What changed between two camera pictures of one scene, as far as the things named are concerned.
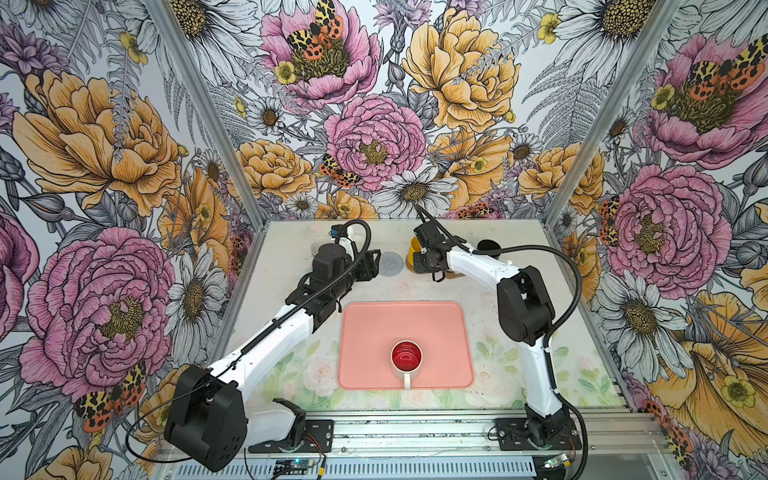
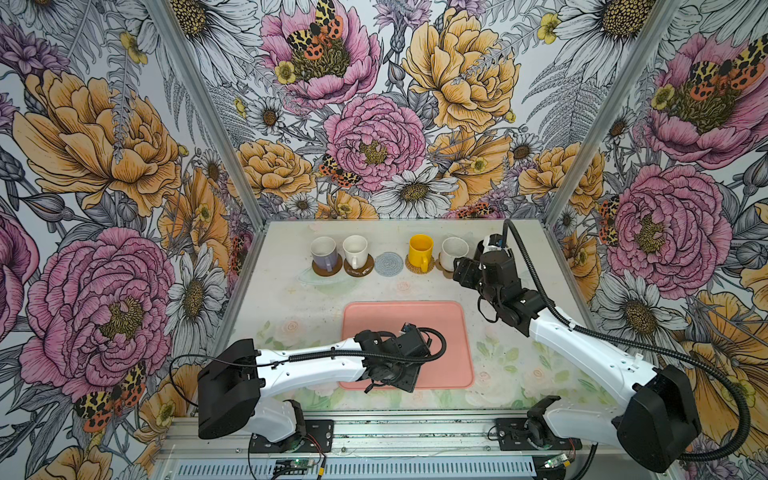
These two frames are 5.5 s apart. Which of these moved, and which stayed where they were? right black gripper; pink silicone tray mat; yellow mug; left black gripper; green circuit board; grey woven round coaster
Moved: left black gripper; right black gripper
Stayed: yellow mug; pink silicone tray mat; grey woven round coaster; green circuit board
